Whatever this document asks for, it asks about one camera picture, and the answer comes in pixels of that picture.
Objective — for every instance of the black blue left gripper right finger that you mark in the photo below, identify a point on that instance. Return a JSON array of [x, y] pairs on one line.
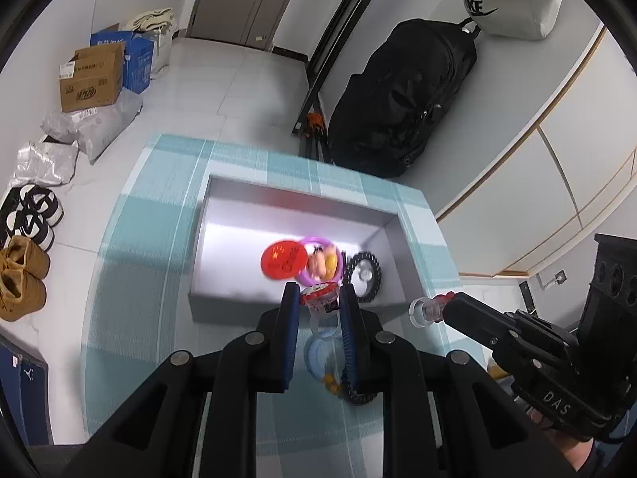
[[443, 416]]

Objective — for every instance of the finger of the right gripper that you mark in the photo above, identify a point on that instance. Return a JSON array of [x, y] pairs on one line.
[[476, 320]]

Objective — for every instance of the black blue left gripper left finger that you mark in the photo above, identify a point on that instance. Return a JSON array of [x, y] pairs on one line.
[[198, 413]]

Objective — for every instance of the pink pig yellow toy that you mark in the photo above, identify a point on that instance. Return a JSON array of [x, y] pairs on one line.
[[323, 263]]

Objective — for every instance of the red China flag badge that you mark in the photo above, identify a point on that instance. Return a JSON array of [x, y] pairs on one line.
[[283, 260]]

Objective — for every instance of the person's right hand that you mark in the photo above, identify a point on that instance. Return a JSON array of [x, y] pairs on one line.
[[582, 455]]

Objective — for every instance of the black speaker cabinet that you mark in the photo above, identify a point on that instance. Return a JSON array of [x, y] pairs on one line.
[[614, 288]]

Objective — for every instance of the teal plaid tablecloth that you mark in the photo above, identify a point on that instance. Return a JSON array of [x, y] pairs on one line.
[[136, 311]]

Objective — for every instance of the blue Jordan shoe box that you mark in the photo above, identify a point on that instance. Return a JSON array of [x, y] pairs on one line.
[[24, 382]]

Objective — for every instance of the white wardrobe sliding doors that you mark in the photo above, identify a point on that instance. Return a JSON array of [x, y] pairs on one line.
[[574, 164]]

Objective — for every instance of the brown suede shoes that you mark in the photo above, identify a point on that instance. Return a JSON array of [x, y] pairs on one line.
[[24, 266]]

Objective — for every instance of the grey open cardboard box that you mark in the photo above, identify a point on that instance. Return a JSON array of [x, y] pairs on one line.
[[239, 221]]

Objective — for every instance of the black large backpack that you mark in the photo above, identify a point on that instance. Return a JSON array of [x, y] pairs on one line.
[[387, 112]]

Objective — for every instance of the black white slippers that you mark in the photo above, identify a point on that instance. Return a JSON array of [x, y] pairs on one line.
[[31, 211]]

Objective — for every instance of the silver plastic parcel bag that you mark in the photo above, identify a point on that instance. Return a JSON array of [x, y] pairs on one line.
[[45, 164]]

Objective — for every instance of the grey plastic parcel bag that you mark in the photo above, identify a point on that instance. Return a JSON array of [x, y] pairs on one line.
[[94, 129]]

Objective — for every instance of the brown cardboard box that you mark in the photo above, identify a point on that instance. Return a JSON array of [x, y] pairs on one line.
[[92, 78]]

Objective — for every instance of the blue cardboard box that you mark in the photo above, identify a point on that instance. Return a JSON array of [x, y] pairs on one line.
[[138, 53]]

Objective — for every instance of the white tote bag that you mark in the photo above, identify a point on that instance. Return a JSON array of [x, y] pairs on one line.
[[158, 26]]

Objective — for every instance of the grey room door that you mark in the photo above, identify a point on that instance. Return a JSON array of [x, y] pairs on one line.
[[249, 23]]

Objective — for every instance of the wall power socket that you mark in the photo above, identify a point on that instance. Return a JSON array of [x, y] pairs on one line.
[[557, 279]]

